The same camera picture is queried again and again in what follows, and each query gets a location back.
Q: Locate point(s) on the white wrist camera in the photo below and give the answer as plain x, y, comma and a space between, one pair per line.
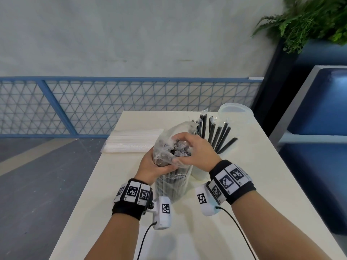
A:
161, 220
207, 209

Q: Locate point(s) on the green fern plant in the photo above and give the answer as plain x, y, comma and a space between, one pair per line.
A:
306, 21

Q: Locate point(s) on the bundle of black straws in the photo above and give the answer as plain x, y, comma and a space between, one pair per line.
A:
217, 135

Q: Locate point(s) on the bundle of white straws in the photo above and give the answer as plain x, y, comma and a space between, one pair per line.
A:
132, 140

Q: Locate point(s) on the person's right forearm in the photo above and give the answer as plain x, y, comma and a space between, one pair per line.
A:
271, 230

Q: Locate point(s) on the blue mesh railing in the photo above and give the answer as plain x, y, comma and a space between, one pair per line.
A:
108, 79

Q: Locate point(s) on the black marker wristband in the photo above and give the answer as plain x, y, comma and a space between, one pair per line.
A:
124, 209
244, 189

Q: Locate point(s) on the dark planter box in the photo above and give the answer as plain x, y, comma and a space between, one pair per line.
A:
273, 92

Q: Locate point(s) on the blue bench backrest cushion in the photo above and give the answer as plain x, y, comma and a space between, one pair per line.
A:
325, 105

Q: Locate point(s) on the person's right hand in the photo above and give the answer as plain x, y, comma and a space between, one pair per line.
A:
203, 154

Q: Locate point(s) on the clear cup with purple label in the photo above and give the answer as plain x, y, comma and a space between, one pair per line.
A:
199, 174

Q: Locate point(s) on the blue bench seat cushion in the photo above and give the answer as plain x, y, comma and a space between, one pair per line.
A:
320, 184

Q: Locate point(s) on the small white railing cap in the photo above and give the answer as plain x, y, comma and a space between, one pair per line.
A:
256, 78

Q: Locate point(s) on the person's left hand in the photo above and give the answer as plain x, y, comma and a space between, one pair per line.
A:
145, 167

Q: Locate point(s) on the clear plastic cup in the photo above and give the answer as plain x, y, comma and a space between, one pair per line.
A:
235, 112

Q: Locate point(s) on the person's left forearm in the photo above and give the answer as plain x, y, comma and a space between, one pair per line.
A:
114, 238

